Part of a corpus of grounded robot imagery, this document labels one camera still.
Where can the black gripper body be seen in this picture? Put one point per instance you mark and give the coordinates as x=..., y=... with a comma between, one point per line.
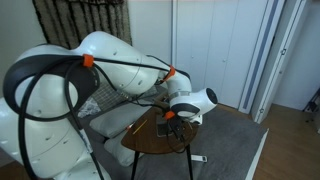
x=176, y=125

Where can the yellow pencil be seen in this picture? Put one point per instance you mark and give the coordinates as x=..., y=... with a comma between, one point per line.
x=140, y=127

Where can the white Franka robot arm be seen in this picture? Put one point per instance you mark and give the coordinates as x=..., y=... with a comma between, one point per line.
x=110, y=63

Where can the round wooden side table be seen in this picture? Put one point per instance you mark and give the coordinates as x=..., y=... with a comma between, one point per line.
x=150, y=140

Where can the white power strip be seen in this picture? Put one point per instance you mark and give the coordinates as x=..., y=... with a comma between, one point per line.
x=199, y=158

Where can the grey floor rug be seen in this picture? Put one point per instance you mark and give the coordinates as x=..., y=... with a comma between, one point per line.
x=223, y=143

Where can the red pen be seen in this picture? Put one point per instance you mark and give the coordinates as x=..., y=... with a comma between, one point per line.
x=130, y=126

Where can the white pillow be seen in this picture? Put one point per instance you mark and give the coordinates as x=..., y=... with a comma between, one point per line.
x=116, y=150

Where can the checkered cushion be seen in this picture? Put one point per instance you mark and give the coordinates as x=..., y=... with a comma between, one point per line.
x=106, y=95

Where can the crumpled white cloth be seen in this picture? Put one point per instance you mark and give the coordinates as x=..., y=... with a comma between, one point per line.
x=88, y=108

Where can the white wardrobe doors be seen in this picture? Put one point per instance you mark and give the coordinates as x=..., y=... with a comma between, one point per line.
x=213, y=40

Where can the white door with blue stripe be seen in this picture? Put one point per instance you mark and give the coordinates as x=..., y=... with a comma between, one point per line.
x=261, y=56

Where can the black metal rack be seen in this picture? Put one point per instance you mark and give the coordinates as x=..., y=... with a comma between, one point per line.
x=313, y=103

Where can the brown striped wall hanging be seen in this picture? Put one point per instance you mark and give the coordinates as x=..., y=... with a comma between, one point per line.
x=70, y=23

